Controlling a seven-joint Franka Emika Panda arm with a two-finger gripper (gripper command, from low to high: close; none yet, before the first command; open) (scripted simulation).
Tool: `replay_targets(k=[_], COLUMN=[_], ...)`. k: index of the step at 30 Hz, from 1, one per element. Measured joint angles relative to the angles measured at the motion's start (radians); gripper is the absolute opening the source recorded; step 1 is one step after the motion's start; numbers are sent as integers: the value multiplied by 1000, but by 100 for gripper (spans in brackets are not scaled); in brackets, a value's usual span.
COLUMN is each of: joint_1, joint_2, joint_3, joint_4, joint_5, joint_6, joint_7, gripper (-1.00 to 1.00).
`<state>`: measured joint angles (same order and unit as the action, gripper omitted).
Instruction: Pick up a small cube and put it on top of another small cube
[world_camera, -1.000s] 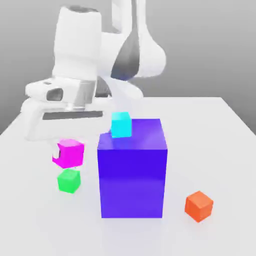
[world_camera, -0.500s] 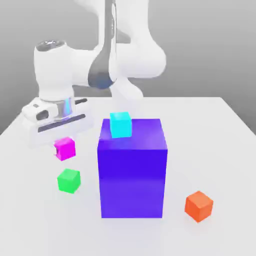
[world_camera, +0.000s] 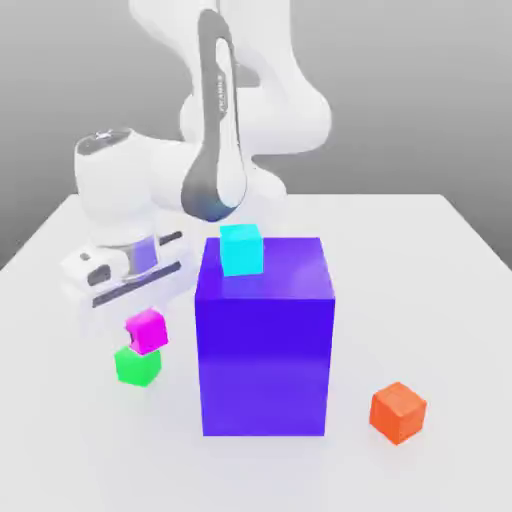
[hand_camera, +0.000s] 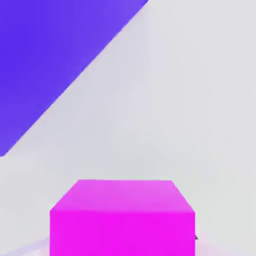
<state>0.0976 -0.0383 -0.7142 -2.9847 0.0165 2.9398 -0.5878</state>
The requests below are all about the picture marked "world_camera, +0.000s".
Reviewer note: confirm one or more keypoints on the small magenta cube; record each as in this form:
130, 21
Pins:
148, 331

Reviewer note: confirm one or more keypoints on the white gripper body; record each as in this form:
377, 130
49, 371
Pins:
132, 294

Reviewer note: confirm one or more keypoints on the small green cube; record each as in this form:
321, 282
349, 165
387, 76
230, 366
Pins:
138, 368

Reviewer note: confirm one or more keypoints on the large blue box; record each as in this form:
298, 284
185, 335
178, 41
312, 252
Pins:
264, 340

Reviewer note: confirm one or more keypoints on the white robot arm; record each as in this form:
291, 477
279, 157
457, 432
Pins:
120, 180

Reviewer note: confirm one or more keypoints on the small cyan cube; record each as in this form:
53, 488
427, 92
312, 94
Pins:
241, 250

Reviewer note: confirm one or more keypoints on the small orange cube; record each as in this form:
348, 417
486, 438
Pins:
396, 412

